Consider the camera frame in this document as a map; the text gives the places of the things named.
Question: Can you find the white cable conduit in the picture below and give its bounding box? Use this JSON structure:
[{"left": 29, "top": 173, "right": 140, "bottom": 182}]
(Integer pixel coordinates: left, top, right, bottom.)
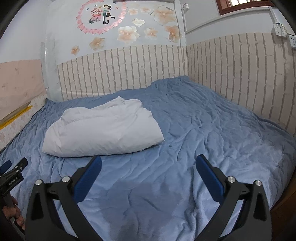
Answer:
[{"left": 268, "top": 6, "right": 279, "bottom": 25}]

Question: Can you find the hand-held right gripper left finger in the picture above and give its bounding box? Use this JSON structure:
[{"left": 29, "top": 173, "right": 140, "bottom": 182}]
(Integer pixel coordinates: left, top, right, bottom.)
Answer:
[{"left": 25, "top": 155, "right": 104, "bottom": 241}]

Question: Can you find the blue bed blanket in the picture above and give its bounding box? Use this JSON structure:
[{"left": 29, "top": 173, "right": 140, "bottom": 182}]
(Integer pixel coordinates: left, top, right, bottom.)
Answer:
[{"left": 0, "top": 75, "right": 294, "bottom": 241}]

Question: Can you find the person's left hand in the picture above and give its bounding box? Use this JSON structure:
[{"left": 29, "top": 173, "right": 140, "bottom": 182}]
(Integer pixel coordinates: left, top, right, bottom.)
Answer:
[{"left": 2, "top": 197, "right": 26, "bottom": 232}]

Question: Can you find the wooden window frame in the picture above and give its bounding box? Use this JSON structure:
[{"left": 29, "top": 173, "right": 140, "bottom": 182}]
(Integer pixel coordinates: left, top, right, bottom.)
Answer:
[{"left": 215, "top": 0, "right": 270, "bottom": 16}]

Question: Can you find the floral patterned mattress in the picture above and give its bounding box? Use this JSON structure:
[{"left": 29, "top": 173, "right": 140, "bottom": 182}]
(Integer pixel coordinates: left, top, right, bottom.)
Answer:
[{"left": 0, "top": 95, "right": 47, "bottom": 152}]

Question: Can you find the yellow strip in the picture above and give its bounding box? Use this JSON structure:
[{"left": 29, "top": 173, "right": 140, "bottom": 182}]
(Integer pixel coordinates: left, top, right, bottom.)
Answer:
[{"left": 0, "top": 105, "right": 33, "bottom": 131}]

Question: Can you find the wooden bed frame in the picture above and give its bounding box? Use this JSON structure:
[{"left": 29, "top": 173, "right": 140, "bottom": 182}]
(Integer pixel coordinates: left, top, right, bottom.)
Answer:
[{"left": 270, "top": 179, "right": 296, "bottom": 234}]

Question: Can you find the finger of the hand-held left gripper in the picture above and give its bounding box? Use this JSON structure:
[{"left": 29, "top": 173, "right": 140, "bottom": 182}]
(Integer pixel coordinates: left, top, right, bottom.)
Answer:
[
  {"left": 0, "top": 160, "right": 12, "bottom": 175},
  {"left": 8, "top": 158, "right": 28, "bottom": 174}
]

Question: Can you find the white wall socket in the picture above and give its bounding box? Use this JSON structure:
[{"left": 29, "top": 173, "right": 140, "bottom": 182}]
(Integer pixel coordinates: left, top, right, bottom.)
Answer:
[{"left": 270, "top": 23, "right": 287, "bottom": 37}]

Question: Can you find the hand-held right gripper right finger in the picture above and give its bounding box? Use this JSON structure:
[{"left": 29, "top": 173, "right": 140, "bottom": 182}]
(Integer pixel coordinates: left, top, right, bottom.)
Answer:
[{"left": 195, "top": 155, "right": 272, "bottom": 241}]

